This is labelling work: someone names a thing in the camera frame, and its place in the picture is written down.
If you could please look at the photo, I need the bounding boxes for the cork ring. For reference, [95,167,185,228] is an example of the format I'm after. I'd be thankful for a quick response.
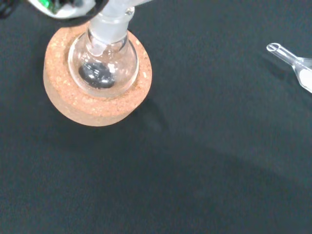
[43,21,153,127]

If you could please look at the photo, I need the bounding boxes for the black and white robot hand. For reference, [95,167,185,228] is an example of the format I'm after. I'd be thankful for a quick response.
[0,0,109,27]

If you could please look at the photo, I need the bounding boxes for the clear round-bottom flask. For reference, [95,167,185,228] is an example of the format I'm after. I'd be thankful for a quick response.
[67,9,139,98]

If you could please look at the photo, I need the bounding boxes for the clear glass weighing funnel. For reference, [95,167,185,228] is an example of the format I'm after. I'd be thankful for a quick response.
[266,42,312,94]

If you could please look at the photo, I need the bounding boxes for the black bench cloth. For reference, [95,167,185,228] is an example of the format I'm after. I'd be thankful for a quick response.
[0,0,312,234]

